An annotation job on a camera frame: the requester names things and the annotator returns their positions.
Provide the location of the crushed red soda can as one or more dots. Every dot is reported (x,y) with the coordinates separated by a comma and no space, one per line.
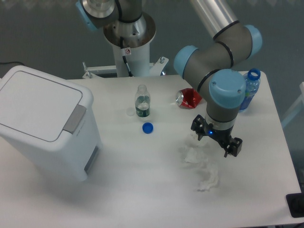
(188,98)

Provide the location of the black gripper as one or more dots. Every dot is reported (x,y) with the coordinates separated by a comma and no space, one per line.
(232,146)

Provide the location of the blue bottle cap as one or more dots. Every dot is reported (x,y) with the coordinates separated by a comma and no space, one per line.
(147,128)

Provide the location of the clear green label bottle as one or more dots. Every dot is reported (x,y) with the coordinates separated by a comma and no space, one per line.
(142,101)

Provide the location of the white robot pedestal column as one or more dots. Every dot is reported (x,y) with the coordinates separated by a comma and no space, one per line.
(134,60)

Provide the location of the crumpled white tissue lower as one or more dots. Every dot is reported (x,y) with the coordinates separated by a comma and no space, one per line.
(208,175)

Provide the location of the crumpled white tissue upper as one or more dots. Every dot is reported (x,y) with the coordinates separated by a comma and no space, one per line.
(196,151)

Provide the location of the white chair frame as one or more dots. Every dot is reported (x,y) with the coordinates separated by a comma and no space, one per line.
(296,107)

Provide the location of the black device at edge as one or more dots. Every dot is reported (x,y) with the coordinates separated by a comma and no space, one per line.
(295,203)

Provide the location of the white bottle cap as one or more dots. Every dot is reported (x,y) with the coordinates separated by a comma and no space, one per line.
(130,111)

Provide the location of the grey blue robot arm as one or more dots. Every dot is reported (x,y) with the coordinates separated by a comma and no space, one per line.
(127,27)

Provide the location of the blue plastic water bottle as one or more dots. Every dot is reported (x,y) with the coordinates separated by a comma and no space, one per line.
(252,78)

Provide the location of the white trash can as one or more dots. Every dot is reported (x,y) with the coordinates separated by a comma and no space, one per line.
(49,120)

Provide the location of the crumpled white tissue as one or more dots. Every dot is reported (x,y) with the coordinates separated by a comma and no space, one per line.
(196,151)
(208,175)

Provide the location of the white pedestal base frame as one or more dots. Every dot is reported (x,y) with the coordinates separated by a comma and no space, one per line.
(156,69)

